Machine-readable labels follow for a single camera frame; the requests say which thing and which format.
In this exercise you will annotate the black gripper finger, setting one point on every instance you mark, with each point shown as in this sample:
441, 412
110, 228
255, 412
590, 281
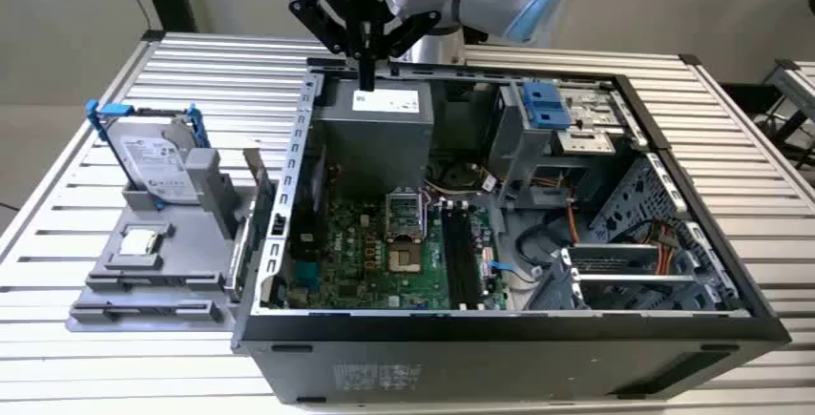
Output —
322, 24
402, 35

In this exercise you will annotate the black RAM stick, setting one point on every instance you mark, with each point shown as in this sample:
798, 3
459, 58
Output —
153, 283
147, 311

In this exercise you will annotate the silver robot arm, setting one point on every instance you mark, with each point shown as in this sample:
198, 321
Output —
490, 0

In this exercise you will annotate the grey power supply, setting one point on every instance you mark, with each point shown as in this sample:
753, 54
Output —
375, 148

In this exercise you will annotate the blue drive bay latch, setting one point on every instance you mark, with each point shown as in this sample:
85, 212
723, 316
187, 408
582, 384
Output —
545, 100

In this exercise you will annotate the grey metal drive cage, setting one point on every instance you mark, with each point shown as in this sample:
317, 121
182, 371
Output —
515, 157

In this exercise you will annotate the green graphics card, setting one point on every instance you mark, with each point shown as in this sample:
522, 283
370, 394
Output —
265, 205

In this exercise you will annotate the hard disk in blue carrier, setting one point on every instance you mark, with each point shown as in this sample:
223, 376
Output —
150, 162

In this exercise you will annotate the CPU socket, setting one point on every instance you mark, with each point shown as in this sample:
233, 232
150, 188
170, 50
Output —
406, 260

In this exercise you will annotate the green motherboard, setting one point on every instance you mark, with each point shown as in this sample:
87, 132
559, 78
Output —
357, 262

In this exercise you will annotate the grey parts rack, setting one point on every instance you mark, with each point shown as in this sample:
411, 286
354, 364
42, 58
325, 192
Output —
185, 243

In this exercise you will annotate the teal port block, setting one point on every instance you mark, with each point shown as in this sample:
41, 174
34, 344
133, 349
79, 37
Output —
306, 275

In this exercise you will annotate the silver CPU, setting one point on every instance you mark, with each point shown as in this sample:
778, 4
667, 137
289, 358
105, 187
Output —
139, 242

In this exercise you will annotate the grey metal disk bay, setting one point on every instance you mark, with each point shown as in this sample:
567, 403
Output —
611, 279

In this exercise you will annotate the metal slat side table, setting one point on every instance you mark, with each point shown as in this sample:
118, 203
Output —
793, 81

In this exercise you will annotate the black PC case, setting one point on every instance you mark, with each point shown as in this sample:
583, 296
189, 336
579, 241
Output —
446, 367

